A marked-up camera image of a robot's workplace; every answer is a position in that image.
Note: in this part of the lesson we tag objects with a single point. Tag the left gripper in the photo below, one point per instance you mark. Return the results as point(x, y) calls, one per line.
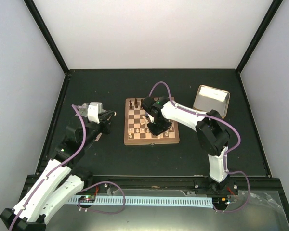
point(103, 116)

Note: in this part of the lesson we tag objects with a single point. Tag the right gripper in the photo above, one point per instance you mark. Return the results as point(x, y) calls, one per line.
point(157, 132)

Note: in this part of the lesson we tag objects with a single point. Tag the white queen chess piece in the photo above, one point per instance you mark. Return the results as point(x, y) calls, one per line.
point(144, 120)

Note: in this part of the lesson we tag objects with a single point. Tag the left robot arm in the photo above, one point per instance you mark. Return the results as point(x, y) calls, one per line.
point(62, 178)

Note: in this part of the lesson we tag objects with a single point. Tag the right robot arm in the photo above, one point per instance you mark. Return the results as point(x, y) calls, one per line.
point(212, 134)

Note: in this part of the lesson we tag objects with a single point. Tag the pile of white chess pieces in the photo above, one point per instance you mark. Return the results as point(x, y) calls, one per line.
point(138, 129)

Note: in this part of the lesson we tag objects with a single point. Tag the wooden chess board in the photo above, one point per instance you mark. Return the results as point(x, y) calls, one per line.
point(140, 111)

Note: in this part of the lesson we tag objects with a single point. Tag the row of dark chess pieces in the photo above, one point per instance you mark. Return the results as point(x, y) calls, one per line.
point(134, 103)

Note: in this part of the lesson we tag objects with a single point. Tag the small circuit board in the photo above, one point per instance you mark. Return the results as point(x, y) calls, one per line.
point(87, 199)

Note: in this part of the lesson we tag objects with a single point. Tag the gold metal tin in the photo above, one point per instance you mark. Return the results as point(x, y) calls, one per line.
point(208, 98)

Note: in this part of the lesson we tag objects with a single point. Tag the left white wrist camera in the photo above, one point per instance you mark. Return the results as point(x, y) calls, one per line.
point(94, 108)

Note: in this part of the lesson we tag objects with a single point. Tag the white slotted cable duct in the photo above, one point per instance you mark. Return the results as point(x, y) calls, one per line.
point(146, 201)

